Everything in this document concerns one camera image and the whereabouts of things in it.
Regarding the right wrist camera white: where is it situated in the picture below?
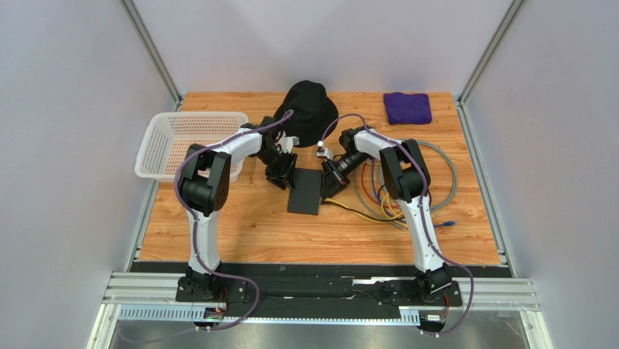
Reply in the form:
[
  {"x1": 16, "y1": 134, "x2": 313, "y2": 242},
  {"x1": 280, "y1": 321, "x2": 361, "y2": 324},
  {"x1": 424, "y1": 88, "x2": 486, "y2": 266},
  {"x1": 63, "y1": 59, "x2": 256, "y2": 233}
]
[{"x1": 316, "y1": 140, "x2": 334, "y2": 160}]

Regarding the black cable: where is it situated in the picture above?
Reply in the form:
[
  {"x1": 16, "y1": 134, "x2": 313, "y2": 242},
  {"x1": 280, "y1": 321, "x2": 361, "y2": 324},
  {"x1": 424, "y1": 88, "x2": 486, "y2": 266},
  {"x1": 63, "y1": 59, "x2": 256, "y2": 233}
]
[{"x1": 323, "y1": 198, "x2": 405, "y2": 223}]

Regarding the black network switch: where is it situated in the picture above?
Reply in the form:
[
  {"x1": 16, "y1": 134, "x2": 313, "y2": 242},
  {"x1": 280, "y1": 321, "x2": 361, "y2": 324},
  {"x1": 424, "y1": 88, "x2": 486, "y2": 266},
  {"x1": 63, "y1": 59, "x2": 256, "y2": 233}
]
[{"x1": 287, "y1": 168, "x2": 323, "y2": 216}]

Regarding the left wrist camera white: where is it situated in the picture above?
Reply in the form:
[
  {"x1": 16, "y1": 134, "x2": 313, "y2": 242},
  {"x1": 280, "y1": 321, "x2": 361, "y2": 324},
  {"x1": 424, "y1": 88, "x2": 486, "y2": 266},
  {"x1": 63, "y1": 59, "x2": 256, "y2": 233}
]
[{"x1": 277, "y1": 136, "x2": 299, "y2": 153}]

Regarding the grey ethernet cable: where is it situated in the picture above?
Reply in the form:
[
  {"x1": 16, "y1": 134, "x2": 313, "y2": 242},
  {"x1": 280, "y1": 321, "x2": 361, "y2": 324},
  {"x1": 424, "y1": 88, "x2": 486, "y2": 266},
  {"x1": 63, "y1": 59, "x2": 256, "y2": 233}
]
[{"x1": 352, "y1": 140, "x2": 458, "y2": 229}]

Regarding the purple cloth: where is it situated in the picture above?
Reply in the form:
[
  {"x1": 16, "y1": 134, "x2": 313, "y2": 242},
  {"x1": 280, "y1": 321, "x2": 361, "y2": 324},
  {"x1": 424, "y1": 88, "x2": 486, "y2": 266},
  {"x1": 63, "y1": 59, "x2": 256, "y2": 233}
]
[{"x1": 383, "y1": 92, "x2": 432, "y2": 125}]

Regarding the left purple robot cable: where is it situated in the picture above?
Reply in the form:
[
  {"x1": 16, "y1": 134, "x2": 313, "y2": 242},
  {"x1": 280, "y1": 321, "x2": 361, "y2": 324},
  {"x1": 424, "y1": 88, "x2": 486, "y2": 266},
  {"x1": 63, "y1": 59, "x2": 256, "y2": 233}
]
[{"x1": 173, "y1": 108, "x2": 295, "y2": 332}]

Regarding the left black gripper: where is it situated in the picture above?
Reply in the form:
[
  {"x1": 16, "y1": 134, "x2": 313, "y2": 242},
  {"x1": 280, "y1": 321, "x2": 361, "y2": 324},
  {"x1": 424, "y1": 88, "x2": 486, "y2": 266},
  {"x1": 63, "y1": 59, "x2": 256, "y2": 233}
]
[{"x1": 256, "y1": 148, "x2": 299, "y2": 192}]

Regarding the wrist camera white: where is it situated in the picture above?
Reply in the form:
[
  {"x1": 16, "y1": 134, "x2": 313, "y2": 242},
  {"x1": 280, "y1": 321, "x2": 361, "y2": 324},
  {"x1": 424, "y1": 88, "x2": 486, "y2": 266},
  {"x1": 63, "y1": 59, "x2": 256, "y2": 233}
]
[
  {"x1": 277, "y1": 136, "x2": 299, "y2": 153},
  {"x1": 316, "y1": 140, "x2": 334, "y2": 160}
]

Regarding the white plastic basket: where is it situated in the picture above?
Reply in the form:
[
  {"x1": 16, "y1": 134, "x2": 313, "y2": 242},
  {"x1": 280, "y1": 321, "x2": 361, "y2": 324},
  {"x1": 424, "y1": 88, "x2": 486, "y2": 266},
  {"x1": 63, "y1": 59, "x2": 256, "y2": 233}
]
[{"x1": 135, "y1": 112, "x2": 250, "y2": 183}]

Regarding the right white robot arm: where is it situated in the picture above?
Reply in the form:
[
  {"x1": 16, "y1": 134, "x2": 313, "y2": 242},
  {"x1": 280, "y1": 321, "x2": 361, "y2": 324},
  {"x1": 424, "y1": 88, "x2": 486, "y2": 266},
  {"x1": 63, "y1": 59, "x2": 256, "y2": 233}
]
[{"x1": 317, "y1": 127, "x2": 452, "y2": 302}]

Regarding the blue ethernet cable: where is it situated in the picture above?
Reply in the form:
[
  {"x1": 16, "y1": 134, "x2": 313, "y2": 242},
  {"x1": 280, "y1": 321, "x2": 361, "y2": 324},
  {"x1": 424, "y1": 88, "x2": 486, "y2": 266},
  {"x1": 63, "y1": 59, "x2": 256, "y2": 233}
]
[{"x1": 369, "y1": 159, "x2": 458, "y2": 229}]

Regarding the red ethernet cable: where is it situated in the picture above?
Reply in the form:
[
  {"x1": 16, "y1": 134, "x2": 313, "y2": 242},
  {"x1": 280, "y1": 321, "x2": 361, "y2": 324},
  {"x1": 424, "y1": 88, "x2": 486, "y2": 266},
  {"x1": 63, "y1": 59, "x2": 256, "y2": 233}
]
[{"x1": 360, "y1": 161, "x2": 402, "y2": 210}]

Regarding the black bucket hat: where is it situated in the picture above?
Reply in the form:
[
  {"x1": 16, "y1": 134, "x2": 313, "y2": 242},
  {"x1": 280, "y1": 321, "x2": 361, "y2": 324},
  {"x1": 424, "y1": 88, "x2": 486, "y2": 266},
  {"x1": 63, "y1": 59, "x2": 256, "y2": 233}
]
[{"x1": 274, "y1": 80, "x2": 339, "y2": 148}]

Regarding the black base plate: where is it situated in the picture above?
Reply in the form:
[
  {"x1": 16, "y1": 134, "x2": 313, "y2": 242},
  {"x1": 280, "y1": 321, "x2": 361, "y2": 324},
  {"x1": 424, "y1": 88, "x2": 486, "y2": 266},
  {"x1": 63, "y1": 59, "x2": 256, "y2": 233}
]
[{"x1": 174, "y1": 262, "x2": 514, "y2": 321}]

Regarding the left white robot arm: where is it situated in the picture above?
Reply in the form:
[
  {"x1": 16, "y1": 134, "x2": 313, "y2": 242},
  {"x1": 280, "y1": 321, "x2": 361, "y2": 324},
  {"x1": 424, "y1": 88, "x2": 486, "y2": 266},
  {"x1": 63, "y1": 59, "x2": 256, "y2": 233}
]
[{"x1": 174, "y1": 110, "x2": 298, "y2": 300}]

